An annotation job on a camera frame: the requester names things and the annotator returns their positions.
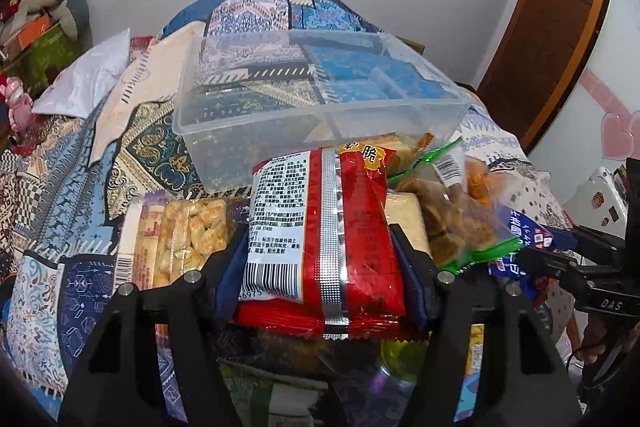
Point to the yellow rice cracker packet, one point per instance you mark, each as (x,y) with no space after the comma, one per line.
(163,238)

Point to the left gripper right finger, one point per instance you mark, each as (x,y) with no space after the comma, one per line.
(522,378)

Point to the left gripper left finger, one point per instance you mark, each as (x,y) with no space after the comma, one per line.
(116,380)

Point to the brown wooden door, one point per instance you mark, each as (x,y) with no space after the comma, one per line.
(538,61)

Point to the red snack packet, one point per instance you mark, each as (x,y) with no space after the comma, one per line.
(320,257)

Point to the green brown snack bag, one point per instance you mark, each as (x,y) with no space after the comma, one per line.
(461,221)

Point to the clear plastic storage box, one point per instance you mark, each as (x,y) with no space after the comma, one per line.
(244,98)

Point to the pile of clothes and boxes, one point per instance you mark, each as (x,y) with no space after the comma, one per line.
(40,38)

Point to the beige wafer biscuit packet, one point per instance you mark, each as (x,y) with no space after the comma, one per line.
(404,209)

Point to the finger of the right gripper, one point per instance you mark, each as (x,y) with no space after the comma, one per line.
(559,267)

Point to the patchwork patterned bed quilt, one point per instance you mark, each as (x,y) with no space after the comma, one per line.
(62,201)

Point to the white pillow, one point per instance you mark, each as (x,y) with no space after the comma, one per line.
(83,85)

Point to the pink plush toy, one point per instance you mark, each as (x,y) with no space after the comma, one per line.
(19,105)

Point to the blue white snack packet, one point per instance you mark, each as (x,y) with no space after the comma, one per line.
(531,235)

